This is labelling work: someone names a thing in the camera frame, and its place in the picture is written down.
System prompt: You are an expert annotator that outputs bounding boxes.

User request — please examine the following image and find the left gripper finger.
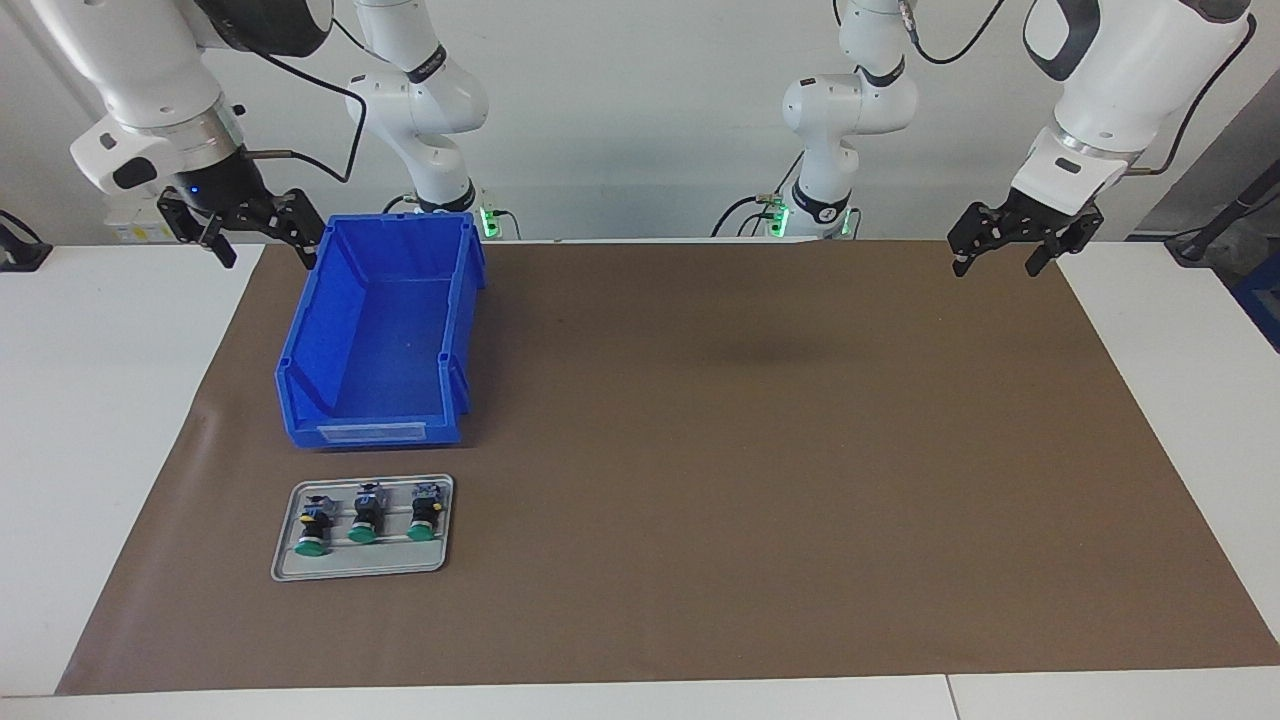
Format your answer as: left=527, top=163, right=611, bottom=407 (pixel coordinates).
left=1026, top=225, right=1101, bottom=278
left=948, top=203, right=1011, bottom=278

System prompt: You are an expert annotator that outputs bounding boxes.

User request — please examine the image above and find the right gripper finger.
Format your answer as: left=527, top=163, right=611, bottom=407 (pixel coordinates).
left=240, top=188, right=327, bottom=271
left=157, top=195, right=239, bottom=269

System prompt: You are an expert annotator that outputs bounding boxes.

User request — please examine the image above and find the green push button switch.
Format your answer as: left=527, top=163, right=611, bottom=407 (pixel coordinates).
left=295, top=493, right=336, bottom=557
left=405, top=481, right=445, bottom=543
left=346, top=483, right=386, bottom=546

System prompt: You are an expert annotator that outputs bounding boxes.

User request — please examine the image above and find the blue plastic storage bin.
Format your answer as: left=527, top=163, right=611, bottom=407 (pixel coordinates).
left=275, top=212, right=488, bottom=451

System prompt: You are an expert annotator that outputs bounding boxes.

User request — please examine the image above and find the black table clamp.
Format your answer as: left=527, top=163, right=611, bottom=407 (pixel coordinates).
left=0, top=210, right=53, bottom=273

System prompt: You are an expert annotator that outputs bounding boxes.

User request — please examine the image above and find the blue crate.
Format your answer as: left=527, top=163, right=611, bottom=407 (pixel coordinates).
left=1232, top=255, right=1280, bottom=353

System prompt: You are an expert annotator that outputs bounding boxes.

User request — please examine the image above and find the grey metal tray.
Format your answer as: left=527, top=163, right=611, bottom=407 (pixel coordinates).
left=270, top=474, right=456, bottom=583

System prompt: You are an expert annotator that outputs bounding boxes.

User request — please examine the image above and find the brown paper table mat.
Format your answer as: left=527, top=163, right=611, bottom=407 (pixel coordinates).
left=55, top=240, right=1280, bottom=696

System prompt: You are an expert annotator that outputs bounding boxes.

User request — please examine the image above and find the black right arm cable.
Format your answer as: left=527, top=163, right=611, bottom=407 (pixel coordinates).
left=235, top=15, right=369, bottom=184

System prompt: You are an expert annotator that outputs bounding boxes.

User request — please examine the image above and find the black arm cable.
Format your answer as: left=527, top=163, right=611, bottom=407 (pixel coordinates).
left=898, top=0, right=1259, bottom=177
left=235, top=15, right=369, bottom=184

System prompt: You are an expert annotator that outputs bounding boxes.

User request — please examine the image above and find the white wall socket box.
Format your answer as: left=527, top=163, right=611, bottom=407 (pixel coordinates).
left=105, top=195, right=171, bottom=244

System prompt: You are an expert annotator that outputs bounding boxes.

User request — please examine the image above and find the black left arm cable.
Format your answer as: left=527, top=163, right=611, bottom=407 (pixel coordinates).
left=898, top=0, right=1259, bottom=177

